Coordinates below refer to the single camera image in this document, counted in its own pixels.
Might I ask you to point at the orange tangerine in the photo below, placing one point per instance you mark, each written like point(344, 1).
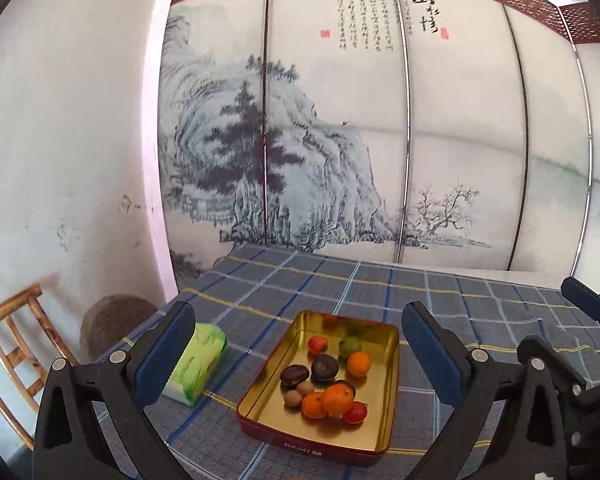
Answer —
point(338, 399)
point(358, 364)
point(312, 406)

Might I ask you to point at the round brown stool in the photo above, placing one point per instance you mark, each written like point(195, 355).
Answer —
point(112, 325)

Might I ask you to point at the green round fruit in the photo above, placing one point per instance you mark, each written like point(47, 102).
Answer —
point(350, 346)

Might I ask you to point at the blue plaid bed sheet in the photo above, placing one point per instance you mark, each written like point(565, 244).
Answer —
point(280, 285)

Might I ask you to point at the small red fruit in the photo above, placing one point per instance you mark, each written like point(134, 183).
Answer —
point(355, 413)
point(318, 344)

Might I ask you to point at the tan longan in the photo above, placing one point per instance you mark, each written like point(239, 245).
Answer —
point(305, 388)
point(293, 399)

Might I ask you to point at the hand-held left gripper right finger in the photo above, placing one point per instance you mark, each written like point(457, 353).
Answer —
point(430, 355)

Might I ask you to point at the wooden chair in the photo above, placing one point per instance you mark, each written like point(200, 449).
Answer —
point(15, 360)

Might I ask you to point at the ink landscape painted screen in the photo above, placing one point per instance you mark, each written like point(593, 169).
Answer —
point(330, 135)

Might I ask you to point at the red and gold tin box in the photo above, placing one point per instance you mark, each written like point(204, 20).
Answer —
point(370, 425)

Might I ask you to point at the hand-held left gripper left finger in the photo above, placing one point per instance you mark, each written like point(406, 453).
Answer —
point(162, 360)

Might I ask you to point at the green tissue pack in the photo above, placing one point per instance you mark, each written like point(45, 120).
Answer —
point(202, 360)

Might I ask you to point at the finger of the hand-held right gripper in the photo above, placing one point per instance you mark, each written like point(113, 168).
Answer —
point(582, 297)
point(562, 370)

